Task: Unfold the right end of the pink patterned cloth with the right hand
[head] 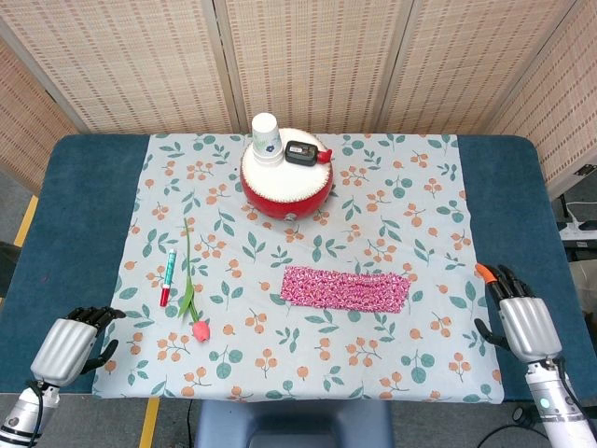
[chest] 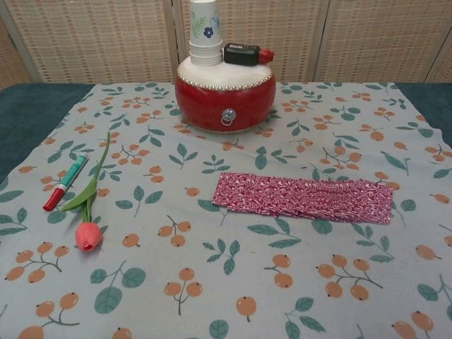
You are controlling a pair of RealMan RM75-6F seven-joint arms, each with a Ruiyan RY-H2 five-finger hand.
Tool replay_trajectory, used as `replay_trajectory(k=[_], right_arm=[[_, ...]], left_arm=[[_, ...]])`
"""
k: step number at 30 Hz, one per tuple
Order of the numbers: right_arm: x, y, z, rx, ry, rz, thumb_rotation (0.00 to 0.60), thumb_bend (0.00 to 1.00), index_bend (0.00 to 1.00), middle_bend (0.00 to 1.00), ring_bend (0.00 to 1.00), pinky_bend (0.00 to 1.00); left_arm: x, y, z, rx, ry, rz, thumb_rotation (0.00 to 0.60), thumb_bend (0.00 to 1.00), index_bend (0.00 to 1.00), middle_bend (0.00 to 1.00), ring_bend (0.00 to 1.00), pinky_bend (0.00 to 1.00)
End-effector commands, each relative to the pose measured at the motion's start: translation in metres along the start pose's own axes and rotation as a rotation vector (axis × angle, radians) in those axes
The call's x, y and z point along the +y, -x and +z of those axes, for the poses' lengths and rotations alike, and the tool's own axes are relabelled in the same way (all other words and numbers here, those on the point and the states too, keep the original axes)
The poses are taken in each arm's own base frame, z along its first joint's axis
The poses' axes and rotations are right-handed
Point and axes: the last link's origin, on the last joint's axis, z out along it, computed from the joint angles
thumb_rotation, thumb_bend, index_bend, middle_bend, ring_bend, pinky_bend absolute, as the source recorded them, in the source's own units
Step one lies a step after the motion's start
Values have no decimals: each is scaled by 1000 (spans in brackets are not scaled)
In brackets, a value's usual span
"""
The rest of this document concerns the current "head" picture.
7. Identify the blue covered table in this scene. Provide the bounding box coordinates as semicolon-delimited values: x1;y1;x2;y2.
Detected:
0;133;561;402

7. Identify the white power strip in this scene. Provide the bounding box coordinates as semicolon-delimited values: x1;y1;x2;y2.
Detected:
557;218;597;242

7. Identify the artificial pink tulip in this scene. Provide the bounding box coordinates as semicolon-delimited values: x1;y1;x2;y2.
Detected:
177;217;211;343

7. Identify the pink knitted cloth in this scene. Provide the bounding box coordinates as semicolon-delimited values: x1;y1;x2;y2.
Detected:
280;264;412;315

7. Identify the white paper cup stack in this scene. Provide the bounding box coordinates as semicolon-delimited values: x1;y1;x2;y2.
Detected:
251;142;285;167

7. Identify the black floor cable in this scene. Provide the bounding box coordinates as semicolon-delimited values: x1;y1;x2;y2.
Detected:
475;419;551;448

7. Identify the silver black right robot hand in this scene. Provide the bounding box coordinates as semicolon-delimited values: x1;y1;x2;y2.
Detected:
474;262;563;363

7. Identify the green marker with red cap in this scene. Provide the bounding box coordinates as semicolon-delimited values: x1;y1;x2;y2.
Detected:
160;248;177;308

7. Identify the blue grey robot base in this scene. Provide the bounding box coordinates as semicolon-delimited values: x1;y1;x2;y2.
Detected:
193;399;396;448

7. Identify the floral print tablecloth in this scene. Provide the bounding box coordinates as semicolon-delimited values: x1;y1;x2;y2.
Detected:
91;133;506;405

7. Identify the floral printed paper cup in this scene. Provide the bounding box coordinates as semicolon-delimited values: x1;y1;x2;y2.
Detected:
251;112;282;155

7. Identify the woven folding screen panel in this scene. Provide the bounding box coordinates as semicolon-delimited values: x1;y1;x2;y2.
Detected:
377;0;584;136
0;0;234;136
0;36;78;195
214;0;416;136
489;0;597;197

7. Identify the black bottle with red cap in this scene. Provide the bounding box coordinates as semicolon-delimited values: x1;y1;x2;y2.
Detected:
284;139;334;165

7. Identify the red drum with white skin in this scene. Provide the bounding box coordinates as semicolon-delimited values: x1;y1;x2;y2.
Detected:
239;132;336;221

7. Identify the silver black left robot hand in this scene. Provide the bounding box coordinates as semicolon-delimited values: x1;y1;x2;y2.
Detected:
30;305;127;388

